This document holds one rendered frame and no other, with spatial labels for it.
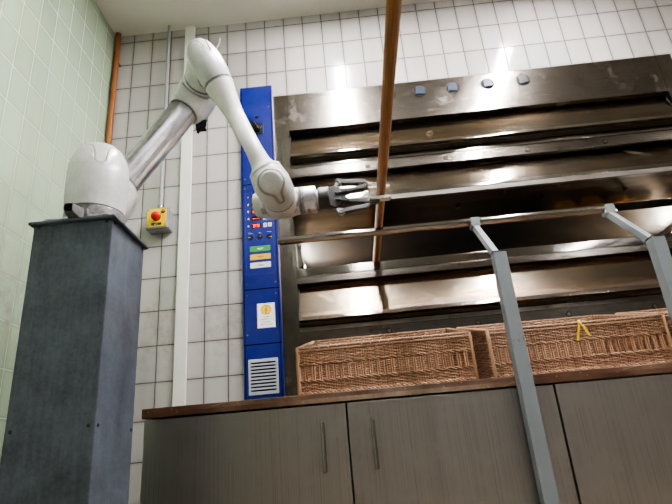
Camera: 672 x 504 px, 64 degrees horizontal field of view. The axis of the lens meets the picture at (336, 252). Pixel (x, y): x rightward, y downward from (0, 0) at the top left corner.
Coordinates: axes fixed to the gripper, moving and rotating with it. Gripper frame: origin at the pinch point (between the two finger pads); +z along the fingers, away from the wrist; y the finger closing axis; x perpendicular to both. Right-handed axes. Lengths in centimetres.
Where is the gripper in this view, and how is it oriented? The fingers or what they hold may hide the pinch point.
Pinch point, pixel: (379, 193)
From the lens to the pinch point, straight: 176.0
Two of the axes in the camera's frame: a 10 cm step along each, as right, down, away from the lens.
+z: 10.0, -0.9, -0.2
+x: -0.5, -3.7, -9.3
